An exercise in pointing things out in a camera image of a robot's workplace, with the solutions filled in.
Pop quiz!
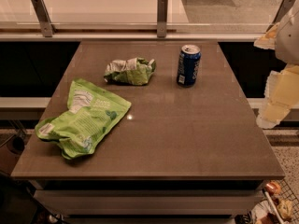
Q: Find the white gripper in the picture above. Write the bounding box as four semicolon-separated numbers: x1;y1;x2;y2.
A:
254;0;299;129

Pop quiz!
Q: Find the blue pepsi can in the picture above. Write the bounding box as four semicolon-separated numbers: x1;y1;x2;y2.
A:
177;45;201;87

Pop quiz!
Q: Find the crumpled green chip bag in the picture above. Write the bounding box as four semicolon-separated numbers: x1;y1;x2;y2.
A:
104;57;156;86

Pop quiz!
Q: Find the large green snack bag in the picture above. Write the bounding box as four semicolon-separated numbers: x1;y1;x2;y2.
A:
35;78;131;160

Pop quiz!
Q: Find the glass railing panel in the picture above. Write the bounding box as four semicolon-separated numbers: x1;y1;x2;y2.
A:
0;0;299;33

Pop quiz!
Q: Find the right metal railing bracket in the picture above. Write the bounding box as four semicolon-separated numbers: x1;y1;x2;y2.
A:
267;0;296;30

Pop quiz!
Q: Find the metal railing bracket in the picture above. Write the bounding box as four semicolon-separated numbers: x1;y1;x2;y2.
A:
31;0;55;37
157;0;168;38
267;0;296;30

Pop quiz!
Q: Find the middle metal railing bracket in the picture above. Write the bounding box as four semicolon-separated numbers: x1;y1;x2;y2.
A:
157;0;168;38

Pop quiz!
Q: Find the wire basket with snacks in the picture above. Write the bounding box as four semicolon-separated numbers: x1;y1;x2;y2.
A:
249;180;299;224

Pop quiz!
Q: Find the left metal railing bracket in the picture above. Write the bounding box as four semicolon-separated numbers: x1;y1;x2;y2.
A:
31;0;55;37

